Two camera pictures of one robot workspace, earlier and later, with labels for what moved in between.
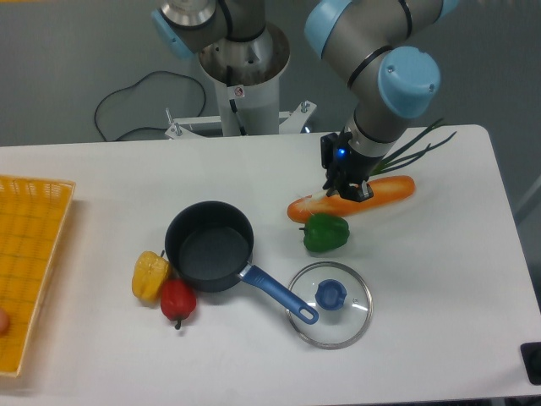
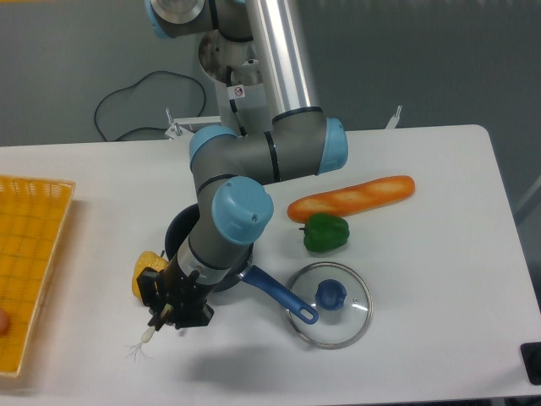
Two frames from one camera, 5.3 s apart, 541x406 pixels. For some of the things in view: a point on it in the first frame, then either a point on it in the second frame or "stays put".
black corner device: (531, 353) stays put
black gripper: (352, 170) -> (188, 297)
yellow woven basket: (33, 215) stays put
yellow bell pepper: (150, 272) stays put
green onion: (401, 155) -> (146, 337)
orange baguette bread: (384, 191) stays put
